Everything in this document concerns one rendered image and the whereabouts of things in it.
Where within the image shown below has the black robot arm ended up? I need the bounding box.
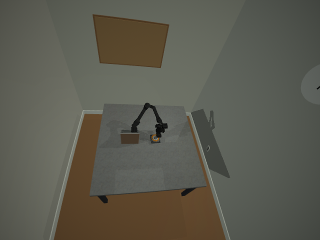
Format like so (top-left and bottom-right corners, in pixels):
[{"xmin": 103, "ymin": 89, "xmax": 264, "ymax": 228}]
[{"xmin": 131, "ymin": 103, "xmax": 168, "ymax": 133}]

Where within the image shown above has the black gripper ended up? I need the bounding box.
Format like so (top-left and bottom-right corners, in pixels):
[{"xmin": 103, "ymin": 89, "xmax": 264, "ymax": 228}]
[{"xmin": 155, "ymin": 125, "xmax": 162, "ymax": 138}]

